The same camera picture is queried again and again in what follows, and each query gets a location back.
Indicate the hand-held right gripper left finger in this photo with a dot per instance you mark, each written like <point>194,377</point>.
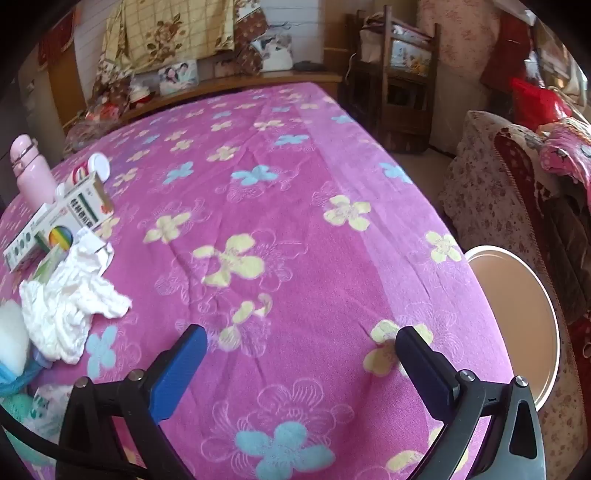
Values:
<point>178,369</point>

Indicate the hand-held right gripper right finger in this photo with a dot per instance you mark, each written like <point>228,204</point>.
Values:
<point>422,364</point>

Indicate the cream plastic bucket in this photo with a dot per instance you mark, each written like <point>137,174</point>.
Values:
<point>508,314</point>

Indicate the white tissue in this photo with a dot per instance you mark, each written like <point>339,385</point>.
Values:
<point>64,300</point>

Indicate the blue wrapper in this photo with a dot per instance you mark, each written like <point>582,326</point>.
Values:
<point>14,376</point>

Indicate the mint green wrapper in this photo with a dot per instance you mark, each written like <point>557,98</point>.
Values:
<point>13,408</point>

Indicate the rainbow print box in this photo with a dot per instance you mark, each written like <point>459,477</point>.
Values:
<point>54,239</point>

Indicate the green white medicine box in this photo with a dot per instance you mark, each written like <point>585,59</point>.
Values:
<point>69,210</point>

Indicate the floral covered sofa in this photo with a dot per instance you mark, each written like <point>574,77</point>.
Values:
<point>498,207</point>

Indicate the pink floral tablecloth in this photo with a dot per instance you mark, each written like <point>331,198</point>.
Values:
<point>277,207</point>

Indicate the brown jacket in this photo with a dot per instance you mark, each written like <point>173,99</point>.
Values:
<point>570,235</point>

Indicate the small white bottle red label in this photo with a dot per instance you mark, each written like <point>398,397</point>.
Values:
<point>97,166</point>

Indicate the red floral sofa throw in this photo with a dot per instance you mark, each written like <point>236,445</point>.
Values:
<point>517,161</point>

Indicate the pink water bottle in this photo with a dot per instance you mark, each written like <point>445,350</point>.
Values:
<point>32,175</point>

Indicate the pink printed blanket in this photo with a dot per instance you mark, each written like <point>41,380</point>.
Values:
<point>568,147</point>

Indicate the clear plastic bag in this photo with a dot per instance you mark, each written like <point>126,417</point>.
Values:
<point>99,113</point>

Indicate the dark wooden chair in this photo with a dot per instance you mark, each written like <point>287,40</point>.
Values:
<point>406,92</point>

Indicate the red plastic bag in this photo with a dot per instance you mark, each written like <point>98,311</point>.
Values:
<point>535,99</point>

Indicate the wooden cabinet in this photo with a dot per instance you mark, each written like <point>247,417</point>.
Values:
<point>240,85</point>

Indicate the flat black device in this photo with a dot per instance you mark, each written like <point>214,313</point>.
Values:
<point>307,66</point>

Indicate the floral covered tall appliance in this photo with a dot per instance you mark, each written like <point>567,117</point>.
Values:
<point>457,46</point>

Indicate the dark red hanging garment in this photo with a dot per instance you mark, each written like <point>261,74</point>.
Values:
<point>505,46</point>

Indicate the white photo print bag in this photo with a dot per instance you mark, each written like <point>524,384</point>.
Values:
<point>277,53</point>

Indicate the yellow floral cloth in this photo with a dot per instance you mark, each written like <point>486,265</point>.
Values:
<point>161,32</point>

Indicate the couple photo frame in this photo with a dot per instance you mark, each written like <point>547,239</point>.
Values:
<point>178,76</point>

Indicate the red hanging wall scroll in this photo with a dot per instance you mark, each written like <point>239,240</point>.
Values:
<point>55,41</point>

